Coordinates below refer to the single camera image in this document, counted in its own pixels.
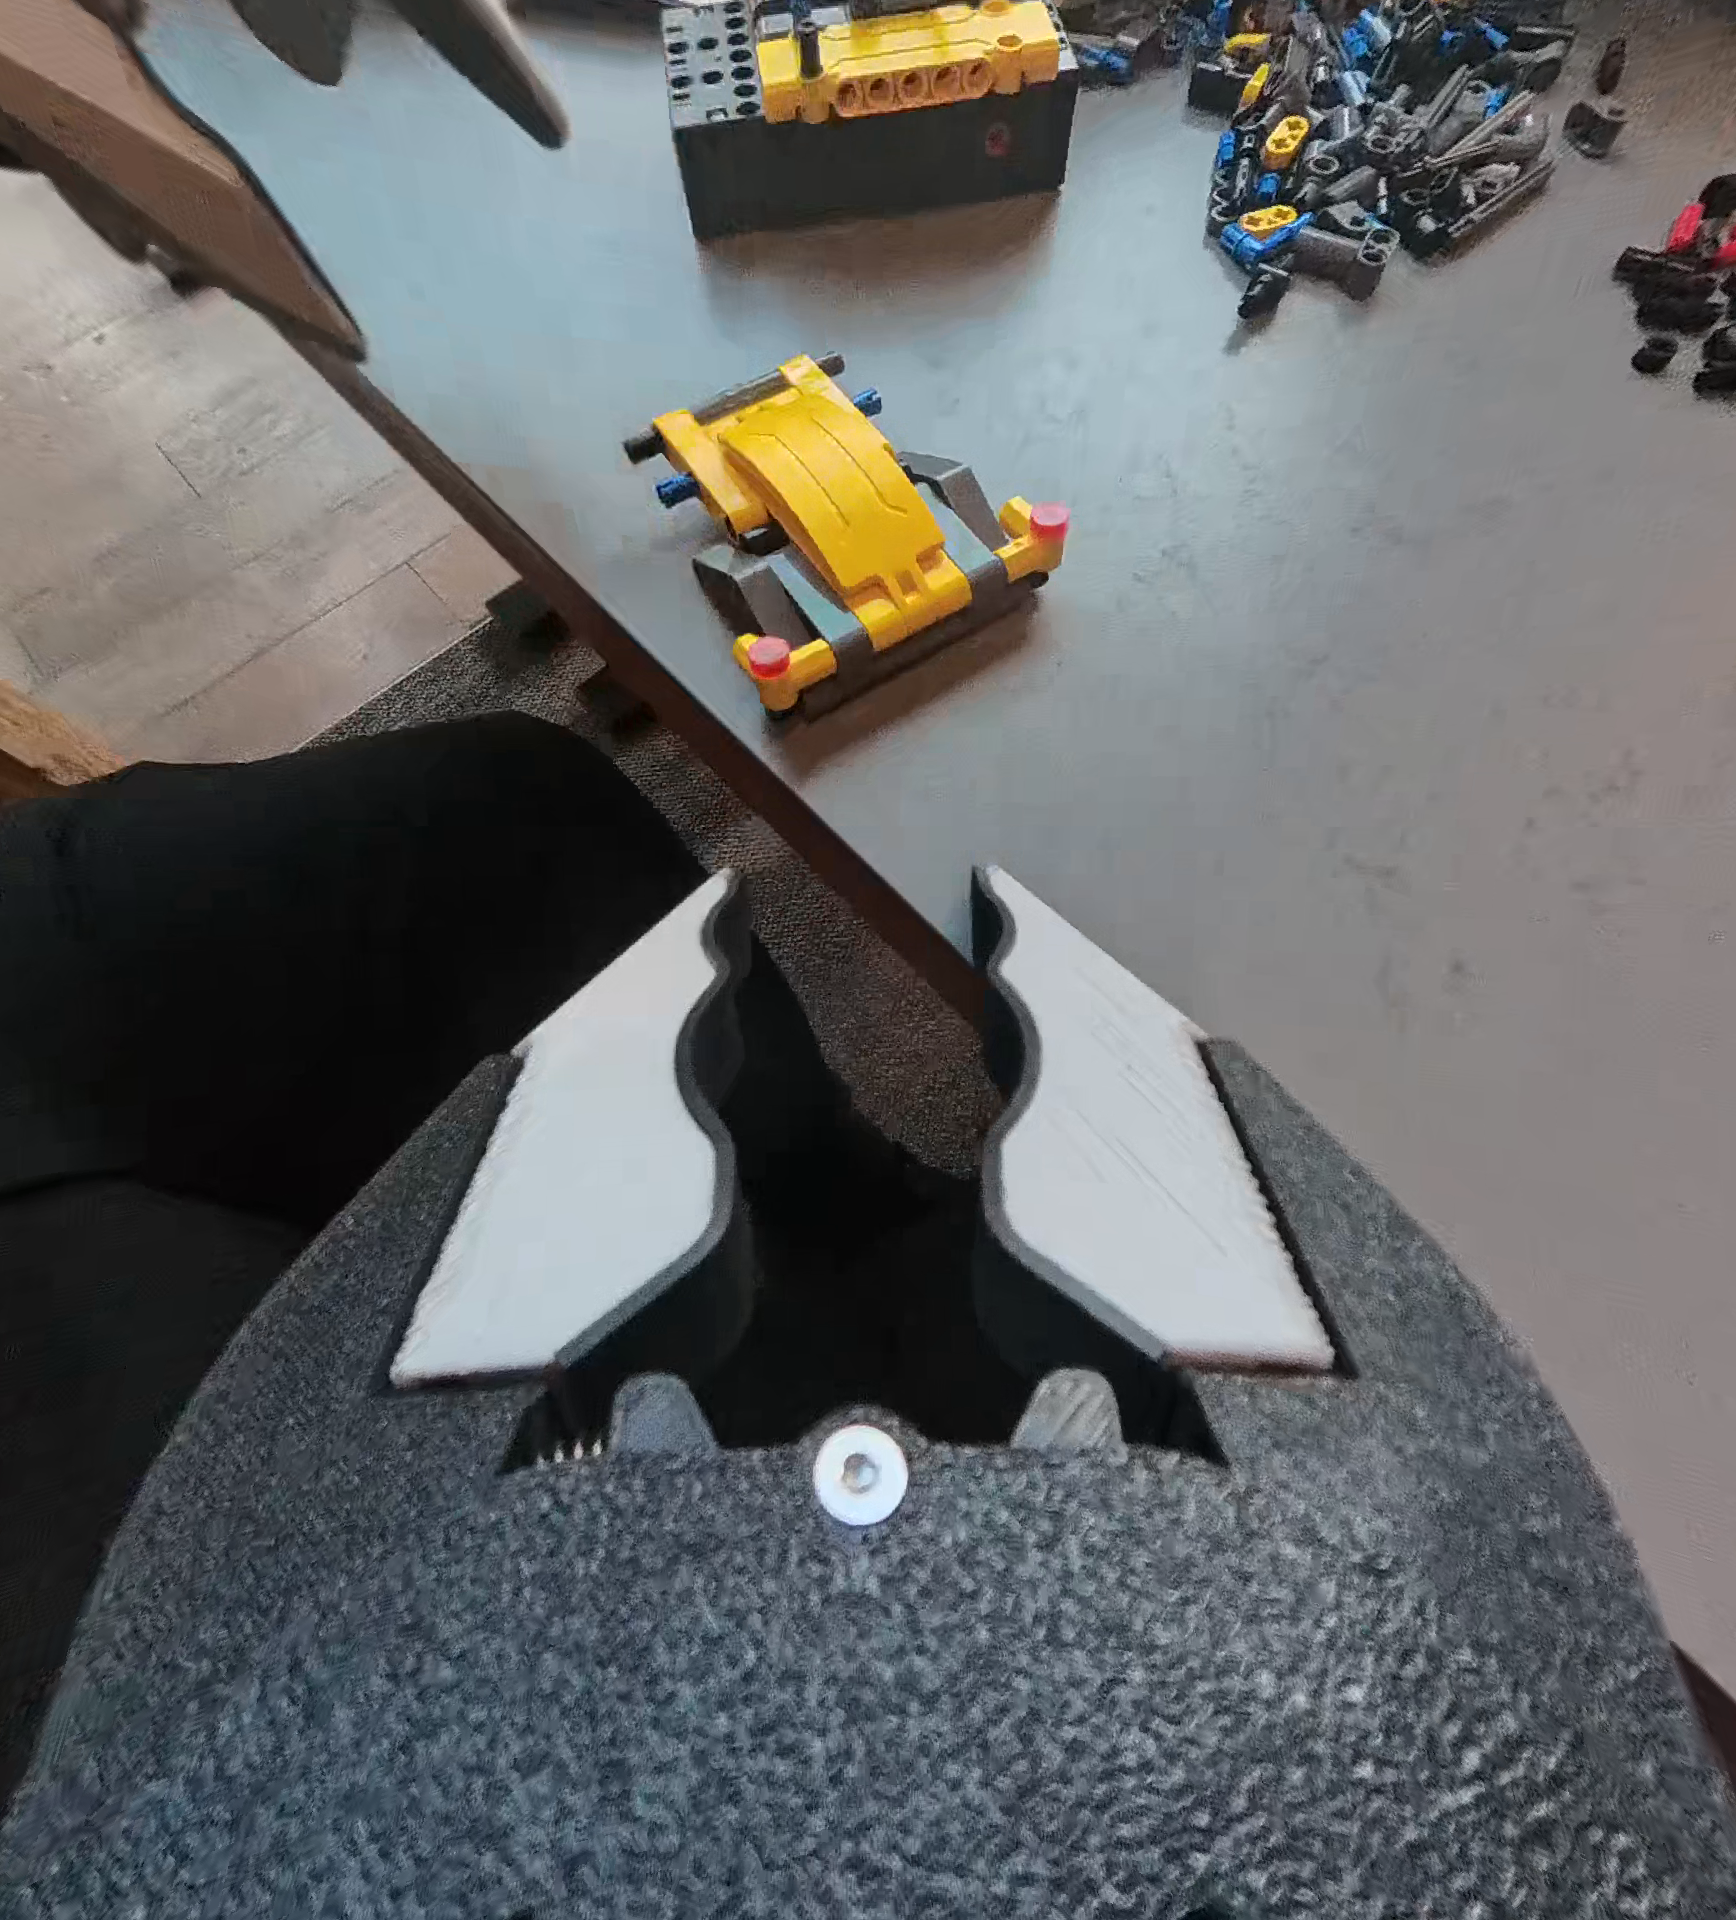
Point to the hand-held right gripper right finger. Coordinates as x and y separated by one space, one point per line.
1139 1190

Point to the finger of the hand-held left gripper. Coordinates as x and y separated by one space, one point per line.
488 63
295 28

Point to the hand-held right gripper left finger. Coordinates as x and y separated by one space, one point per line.
582 1199

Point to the yellow and grey brick assembly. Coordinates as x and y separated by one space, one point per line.
823 495

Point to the yellow connector with blue pin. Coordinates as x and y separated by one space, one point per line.
1034 542

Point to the grey desk with wooden edge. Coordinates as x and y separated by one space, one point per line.
1348 751

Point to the black and yellow brick block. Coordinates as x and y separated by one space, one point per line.
867 121

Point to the pile of blue grey connectors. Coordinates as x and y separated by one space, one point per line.
1348 137

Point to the black angled connector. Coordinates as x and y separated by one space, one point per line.
1593 125

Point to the slim black connector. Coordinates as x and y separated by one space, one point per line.
1609 63

